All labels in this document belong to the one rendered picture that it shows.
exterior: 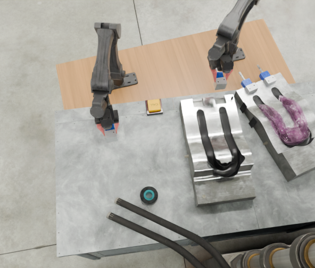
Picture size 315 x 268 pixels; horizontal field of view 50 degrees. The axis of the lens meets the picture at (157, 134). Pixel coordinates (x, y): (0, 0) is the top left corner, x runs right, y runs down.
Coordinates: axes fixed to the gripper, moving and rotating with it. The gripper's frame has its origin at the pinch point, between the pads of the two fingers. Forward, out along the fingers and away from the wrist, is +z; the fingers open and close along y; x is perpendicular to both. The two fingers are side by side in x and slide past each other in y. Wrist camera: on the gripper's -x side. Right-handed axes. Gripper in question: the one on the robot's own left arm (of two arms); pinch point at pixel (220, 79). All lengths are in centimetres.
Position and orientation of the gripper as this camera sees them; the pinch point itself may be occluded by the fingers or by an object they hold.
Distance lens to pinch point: 165.4
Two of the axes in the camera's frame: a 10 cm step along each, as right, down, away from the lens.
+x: -1.3, -6.1, 7.8
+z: 0.7, 7.8, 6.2
